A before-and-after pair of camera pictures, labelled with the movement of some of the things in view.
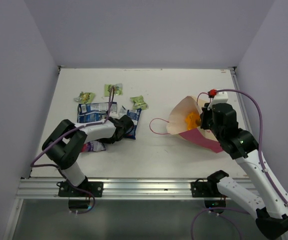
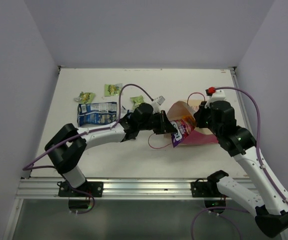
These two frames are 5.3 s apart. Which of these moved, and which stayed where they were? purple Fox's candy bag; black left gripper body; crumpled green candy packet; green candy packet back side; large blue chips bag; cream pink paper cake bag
Moved: black left gripper body; purple Fox's candy bag; cream pink paper cake bag
Stayed: large blue chips bag; crumpled green candy packet; green candy packet back side
